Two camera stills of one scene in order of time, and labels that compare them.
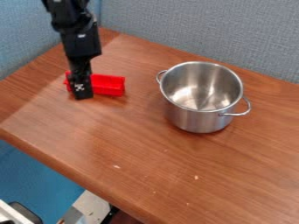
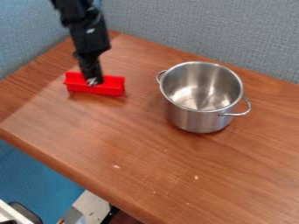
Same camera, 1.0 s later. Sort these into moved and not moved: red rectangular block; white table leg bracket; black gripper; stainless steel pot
Moved: black gripper
Not moved: stainless steel pot; white table leg bracket; red rectangular block
